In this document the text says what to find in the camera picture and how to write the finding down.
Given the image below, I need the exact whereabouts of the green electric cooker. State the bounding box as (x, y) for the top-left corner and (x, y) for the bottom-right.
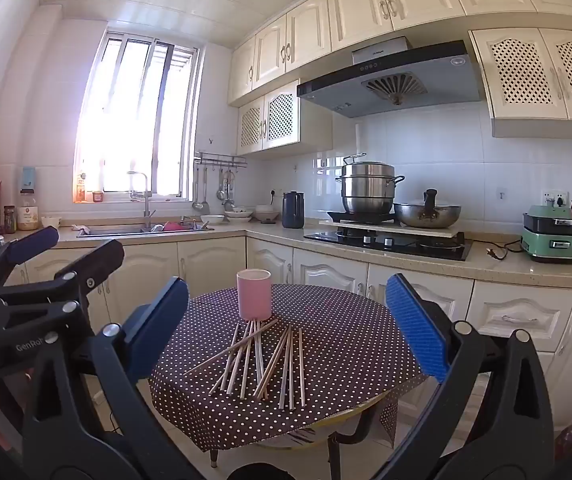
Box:
(520, 204), (572, 264)

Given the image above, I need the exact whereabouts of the stainless steel steamer pot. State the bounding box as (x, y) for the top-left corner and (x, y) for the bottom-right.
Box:
(335, 152), (407, 215)

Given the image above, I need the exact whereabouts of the bunch of wooden chopsticks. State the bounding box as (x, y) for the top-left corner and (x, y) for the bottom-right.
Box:
(186, 317), (307, 411)

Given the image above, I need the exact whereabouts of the beige kitchen countertop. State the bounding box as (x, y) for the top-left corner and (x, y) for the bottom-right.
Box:
(0, 220), (572, 291)

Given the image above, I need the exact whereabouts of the stainless steel sink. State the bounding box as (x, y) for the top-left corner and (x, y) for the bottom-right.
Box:
(78, 220), (215, 237)

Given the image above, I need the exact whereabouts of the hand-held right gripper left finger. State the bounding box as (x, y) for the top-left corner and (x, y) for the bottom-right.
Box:
(21, 276), (207, 480)

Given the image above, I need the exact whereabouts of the pale wooden board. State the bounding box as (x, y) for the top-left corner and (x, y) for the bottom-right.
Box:
(318, 217), (460, 239)

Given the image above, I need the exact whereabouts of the chrome faucet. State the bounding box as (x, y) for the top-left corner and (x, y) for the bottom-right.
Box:
(127, 170), (153, 228)

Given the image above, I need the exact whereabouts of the cream lattice door cabinet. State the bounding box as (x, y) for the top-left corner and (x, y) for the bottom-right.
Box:
(468, 26), (572, 142)
(236, 79), (334, 157)

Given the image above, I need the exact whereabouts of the row of cream wall cabinets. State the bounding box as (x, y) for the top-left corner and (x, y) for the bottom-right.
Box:
(227, 0), (572, 108)

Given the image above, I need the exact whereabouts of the grey glass range hood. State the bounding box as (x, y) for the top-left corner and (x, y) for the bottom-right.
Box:
(296, 36), (486, 119)

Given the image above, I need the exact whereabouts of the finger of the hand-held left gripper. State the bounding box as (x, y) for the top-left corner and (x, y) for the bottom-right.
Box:
(0, 239), (126, 317)
(0, 226), (60, 306)

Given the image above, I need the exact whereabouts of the black glass gas stove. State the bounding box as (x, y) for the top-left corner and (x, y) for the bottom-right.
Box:
(303, 227), (474, 262)

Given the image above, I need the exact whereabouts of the steel wok with black handle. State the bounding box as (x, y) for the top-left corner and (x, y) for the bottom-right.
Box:
(393, 189), (462, 229)

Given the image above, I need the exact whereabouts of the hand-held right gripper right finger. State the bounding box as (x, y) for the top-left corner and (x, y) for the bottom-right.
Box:
(366, 274), (556, 480)

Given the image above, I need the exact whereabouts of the dark blue kettle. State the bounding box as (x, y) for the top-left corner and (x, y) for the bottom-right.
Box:
(282, 190), (305, 229)

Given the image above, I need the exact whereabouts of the hanging metal skimmer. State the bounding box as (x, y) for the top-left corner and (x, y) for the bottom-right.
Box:
(223, 170), (237, 212)

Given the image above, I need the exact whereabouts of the black power cord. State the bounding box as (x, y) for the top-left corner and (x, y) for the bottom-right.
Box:
(486, 242), (524, 261)

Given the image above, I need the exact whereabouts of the jar with pale contents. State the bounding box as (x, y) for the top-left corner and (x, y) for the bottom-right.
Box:
(17, 189), (40, 232)

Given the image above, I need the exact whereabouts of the pink cup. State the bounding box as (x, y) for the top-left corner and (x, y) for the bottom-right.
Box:
(236, 269), (272, 322)

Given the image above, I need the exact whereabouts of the kitchen window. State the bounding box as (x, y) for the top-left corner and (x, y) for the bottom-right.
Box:
(73, 30), (201, 204)

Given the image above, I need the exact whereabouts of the metal utensil rail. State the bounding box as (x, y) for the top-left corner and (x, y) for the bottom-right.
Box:
(194, 151), (248, 168)

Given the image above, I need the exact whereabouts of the metal ladle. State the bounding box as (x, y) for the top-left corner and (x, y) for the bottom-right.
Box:
(192, 167), (205, 211)

